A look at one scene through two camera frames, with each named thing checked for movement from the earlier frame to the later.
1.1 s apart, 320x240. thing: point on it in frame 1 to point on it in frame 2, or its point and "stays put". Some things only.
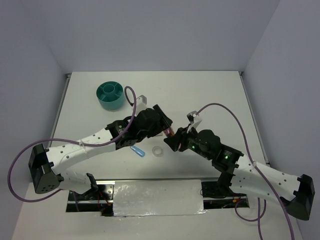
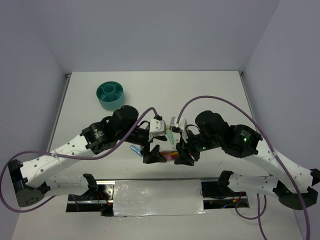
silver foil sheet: [160, 197] stays put
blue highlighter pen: [139, 152] stays put
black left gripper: [159, 127] to [154, 156]
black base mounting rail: [100, 199] stays put
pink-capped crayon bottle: [169, 132] to [170, 155]
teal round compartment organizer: [110, 95] stays put
